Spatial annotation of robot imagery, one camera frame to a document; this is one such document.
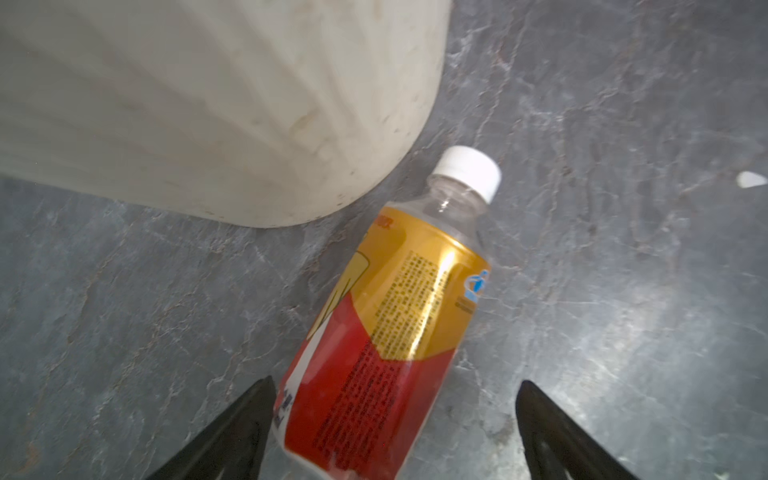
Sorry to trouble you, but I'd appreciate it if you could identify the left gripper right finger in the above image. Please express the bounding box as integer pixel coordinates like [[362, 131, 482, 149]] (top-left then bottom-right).
[[515, 380, 637, 480]]

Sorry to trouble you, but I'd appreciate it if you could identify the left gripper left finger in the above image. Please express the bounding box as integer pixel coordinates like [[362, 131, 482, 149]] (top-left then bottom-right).
[[149, 376, 276, 479]]

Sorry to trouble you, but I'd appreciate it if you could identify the cream ribbed waste bin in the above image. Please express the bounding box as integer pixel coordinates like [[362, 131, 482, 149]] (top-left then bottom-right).
[[1, 1, 452, 228]]

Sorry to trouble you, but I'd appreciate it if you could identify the red yellow juice bottle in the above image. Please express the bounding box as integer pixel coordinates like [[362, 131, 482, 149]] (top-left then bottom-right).
[[273, 146, 502, 479]]

